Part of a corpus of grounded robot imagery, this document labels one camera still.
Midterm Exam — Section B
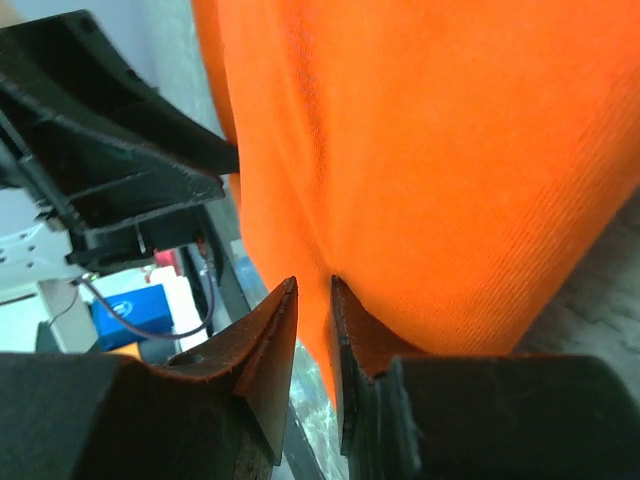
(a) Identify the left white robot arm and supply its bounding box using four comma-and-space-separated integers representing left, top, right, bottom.
1, 10, 239, 289

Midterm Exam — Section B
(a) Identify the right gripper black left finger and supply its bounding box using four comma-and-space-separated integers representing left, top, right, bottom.
1, 278, 298, 479

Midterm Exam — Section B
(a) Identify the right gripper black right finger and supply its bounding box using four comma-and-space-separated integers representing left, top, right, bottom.
330, 278, 639, 479

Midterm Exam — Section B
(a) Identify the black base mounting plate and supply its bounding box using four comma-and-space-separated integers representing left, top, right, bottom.
181, 203, 324, 479

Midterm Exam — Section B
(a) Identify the orange polo shirt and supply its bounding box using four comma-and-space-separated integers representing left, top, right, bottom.
192, 1, 639, 389

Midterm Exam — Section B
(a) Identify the blue box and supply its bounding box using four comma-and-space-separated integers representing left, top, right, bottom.
91, 285, 174, 351

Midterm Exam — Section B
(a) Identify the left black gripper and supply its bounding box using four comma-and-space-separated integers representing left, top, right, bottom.
1, 10, 239, 274

